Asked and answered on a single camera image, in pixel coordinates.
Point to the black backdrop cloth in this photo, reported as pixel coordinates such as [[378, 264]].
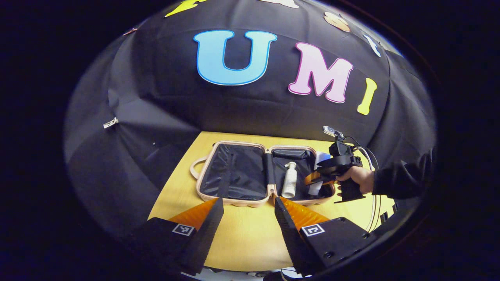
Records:
[[175, 117]]

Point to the beige suitcase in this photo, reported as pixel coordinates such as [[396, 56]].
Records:
[[238, 171]]

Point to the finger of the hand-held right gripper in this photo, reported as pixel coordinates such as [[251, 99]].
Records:
[[338, 162], [324, 177]]

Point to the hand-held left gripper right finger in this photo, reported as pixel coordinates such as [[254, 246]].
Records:
[[291, 234]]

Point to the silver metal clip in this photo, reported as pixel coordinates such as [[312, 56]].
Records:
[[111, 123]]

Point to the white pump bottle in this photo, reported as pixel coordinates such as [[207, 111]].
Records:
[[289, 183]]

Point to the red clip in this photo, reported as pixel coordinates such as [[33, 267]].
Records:
[[130, 31]]

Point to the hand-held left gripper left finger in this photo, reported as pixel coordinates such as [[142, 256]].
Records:
[[203, 234]]

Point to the white squeeze tube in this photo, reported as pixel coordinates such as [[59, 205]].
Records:
[[322, 157]]

